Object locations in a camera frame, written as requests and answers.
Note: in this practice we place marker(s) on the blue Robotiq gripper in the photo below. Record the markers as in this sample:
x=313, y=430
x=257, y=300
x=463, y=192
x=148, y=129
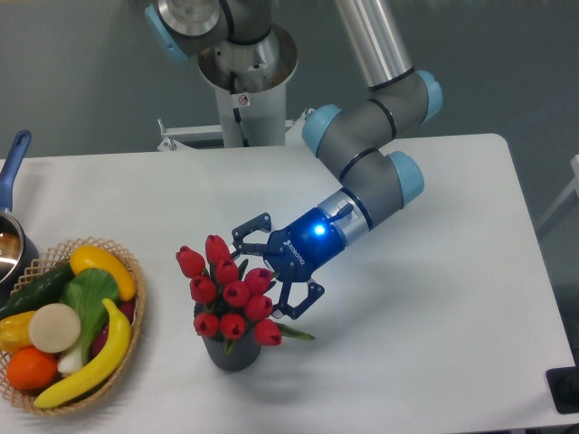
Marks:
x=298, y=250

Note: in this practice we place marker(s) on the red tulip bouquet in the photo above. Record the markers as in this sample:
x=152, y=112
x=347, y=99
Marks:
x=230, y=299

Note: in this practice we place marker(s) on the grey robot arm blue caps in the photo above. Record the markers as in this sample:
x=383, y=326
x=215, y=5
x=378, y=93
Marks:
x=248, y=60

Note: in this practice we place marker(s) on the dark grey ribbed vase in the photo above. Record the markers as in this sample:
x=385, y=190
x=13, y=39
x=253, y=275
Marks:
x=232, y=355

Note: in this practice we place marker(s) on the dark red fruit toy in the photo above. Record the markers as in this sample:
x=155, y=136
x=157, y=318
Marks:
x=127, y=308

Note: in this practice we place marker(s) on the yellow plastic banana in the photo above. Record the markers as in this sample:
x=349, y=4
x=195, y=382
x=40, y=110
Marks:
x=97, y=370

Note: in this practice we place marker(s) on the green bok choy toy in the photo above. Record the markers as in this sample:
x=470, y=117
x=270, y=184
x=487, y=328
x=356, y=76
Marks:
x=84, y=294

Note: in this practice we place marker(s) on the yellow squash toy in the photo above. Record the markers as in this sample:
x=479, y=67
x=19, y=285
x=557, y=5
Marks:
x=90, y=256

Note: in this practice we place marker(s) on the woven wicker basket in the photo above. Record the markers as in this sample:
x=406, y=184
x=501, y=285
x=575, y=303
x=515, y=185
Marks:
x=51, y=259

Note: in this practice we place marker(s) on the green cucumber toy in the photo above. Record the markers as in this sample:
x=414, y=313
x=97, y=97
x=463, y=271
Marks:
x=40, y=292

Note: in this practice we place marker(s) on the beige round disc toy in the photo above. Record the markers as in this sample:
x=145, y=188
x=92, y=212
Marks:
x=54, y=328

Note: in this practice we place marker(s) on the orange fruit toy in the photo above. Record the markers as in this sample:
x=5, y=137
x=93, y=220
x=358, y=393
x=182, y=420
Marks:
x=31, y=369

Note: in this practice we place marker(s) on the yellow bell pepper toy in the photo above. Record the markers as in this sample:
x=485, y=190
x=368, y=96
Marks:
x=14, y=332

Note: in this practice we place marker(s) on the black device at table edge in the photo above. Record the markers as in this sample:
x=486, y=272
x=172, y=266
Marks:
x=563, y=386

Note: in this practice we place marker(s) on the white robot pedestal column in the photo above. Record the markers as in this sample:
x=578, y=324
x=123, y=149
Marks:
x=245, y=120

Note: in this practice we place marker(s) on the blue handled saucepan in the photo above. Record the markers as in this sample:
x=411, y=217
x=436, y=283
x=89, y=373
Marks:
x=17, y=250

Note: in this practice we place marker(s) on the white frame at right edge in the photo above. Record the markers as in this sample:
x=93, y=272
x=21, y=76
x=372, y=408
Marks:
x=561, y=205

